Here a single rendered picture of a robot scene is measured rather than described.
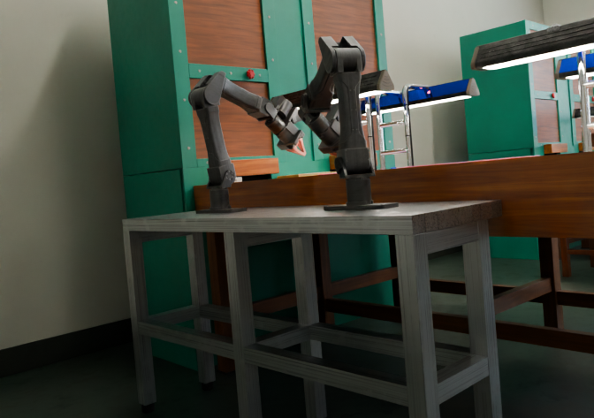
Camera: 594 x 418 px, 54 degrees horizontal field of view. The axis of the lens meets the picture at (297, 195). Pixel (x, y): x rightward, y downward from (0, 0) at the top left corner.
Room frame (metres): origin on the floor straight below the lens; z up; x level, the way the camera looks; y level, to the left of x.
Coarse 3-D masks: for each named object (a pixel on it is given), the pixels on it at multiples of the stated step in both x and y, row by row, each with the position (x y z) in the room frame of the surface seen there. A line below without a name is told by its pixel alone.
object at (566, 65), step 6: (588, 54) 2.08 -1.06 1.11; (564, 60) 2.14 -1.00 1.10; (570, 60) 2.12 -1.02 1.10; (576, 60) 2.10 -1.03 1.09; (588, 60) 2.06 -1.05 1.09; (558, 66) 2.14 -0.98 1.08; (564, 66) 2.12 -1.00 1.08; (570, 66) 2.10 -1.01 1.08; (576, 66) 2.09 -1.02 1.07; (588, 66) 2.05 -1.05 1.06; (558, 72) 2.13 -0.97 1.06; (564, 72) 2.11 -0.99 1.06; (570, 72) 2.09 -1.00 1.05; (576, 72) 2.08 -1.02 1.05; (588, 72) 2.05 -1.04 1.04; (558, 78) 2.13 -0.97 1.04; (564, 78) 2.13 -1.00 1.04
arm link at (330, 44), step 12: (348, 36) 1.57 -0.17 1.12; (324, 48) 1.53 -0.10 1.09; (336, 48) 1.58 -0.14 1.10; (360, 48) 1.52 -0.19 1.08; (324, 60) 1.54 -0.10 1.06; (336, 60) 1.48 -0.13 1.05; (324, 72) 1.62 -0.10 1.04; (312, 84) 1.71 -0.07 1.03; (324, 84) 1.66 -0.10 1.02; (312, 96) 1.71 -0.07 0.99; (324, 96) 1.71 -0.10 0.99; (312, 108) 1.75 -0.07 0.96
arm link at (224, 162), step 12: (192, 96) 1.91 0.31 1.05; (204, 108) 1.89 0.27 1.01; (216, 108) 1.91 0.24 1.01; (204, 120) 1.90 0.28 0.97; (216, 120) 1.91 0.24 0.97; (204, 132) 1.92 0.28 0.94; (216, 132) 1.91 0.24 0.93; (216, 144) 1.91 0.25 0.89; (216, 156) 1.91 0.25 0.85; (228, 156) 1.94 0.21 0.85; (216, 168) 1.91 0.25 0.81; (228, 168) 1.93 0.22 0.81; (216, 180) 1.93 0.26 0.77
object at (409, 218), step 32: (128, 224) 1.99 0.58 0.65; (160, 224) 1.84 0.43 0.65; (192, 224) 1.71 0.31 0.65; (224, 224) 1.59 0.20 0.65; (256, 224) 1.49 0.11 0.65; (288, 224) 1.41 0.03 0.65; (320, 224) 1.33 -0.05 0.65; (352, 224) 1.26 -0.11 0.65; (384, 224) 1.20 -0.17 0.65; (416, 224) 1.16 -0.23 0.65; (448, 224) 1.24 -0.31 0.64
